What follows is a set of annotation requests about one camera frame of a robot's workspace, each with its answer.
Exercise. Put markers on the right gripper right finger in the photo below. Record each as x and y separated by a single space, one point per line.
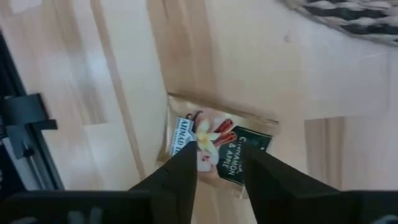
267 186

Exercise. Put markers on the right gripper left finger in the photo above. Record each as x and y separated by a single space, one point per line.
177 186

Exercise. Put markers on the beige tea packet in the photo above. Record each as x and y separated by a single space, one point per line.
224 133

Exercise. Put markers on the round woven placemat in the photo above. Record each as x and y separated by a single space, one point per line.
357 21

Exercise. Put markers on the black aluminium table frame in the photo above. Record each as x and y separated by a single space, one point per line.
18 109

